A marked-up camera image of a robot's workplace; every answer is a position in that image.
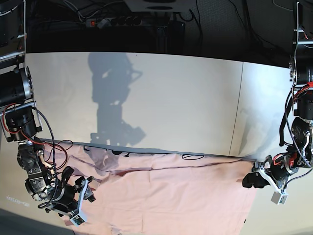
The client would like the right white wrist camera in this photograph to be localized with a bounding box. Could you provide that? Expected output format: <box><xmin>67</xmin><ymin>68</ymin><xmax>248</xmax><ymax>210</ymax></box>
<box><xmin>69</xmin><ymin>211</ymin><xmax>87</xmax><ymax>227</ymax></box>

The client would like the small label sticker on table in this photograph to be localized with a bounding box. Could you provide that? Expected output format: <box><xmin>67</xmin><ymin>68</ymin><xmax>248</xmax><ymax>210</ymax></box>
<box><xmin>6</xmin><ymin>195</ymin><xmax>30</xmax><ymax>208</ymax></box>

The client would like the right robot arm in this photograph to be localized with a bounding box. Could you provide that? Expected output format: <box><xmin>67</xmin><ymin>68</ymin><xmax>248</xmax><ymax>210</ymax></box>
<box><xmin>0</xmin><ymin>0</ymin><xmax>95</xmax><ymax>225</ymax></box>

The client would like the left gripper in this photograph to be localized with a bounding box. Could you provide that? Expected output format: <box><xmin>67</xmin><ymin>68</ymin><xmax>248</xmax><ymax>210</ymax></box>
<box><xmin>242</xmin><ymin>153</ymin><xmax>313</xmax><ymax>191</ymax></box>

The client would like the black power strip red switch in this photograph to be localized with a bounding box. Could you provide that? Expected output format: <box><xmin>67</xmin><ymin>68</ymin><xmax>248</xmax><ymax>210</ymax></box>
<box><xmin>85</xmin><ymin>16</ymin><xmax>143</xmax><ymax>29</ymax></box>

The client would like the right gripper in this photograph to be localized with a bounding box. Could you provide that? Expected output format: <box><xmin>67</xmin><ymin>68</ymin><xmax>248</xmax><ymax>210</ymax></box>
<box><xmin>38</xmin><ymin>177</ymin><xmax>96</xmax><ymax>217</ymax></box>

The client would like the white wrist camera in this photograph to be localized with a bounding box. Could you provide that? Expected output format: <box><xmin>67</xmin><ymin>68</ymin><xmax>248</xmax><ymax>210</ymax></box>
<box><xmin>69</xmin><ymin>211</ymin><xmax>87</xmax><ymax>227</ymax></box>
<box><xmin>271</xmin><ymin>191</ymin><xmax>288</xmax><ymax>205</ymax></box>

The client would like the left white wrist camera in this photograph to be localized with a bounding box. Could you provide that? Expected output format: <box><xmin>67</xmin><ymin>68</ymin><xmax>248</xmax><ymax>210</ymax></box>
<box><xmin>271</xmin><ymin>191</ymin><xmax>288</xmax><ymax>205</ymax></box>

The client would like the grey box under table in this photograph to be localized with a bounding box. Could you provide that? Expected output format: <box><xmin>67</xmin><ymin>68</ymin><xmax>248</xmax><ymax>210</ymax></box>
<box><xmin>125</xmin><ymin>0</ymin><xmax>194</xmax><ymax>12</ymax></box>

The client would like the pink T-shirt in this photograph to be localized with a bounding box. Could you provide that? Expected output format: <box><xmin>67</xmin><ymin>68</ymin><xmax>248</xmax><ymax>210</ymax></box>
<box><xmin>56</xmin><ymin>144</ymin><xmax>257</xmax><ymax>235</ymax></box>

